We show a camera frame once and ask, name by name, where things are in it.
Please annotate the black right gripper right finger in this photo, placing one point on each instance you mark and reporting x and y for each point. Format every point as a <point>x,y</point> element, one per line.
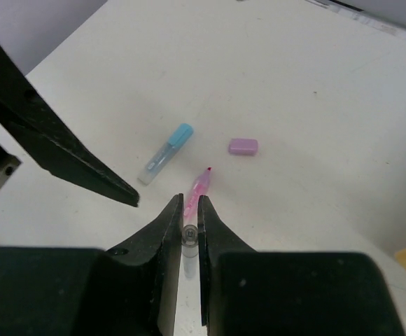
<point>247,292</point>

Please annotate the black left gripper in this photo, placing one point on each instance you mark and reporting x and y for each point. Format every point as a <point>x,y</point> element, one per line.
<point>54,147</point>

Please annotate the blue highlighter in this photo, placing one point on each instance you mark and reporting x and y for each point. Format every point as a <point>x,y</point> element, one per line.
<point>168,150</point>

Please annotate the pink highlighter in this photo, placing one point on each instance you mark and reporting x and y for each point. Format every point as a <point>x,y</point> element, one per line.
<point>199,187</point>

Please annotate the clear dark blue pen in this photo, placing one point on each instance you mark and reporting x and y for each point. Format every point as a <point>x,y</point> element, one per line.
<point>190,250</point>

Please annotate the purple highlighter cap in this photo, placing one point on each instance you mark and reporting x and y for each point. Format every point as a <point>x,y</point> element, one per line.
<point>239,146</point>

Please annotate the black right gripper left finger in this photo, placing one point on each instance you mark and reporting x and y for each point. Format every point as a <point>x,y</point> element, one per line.
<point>130,289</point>

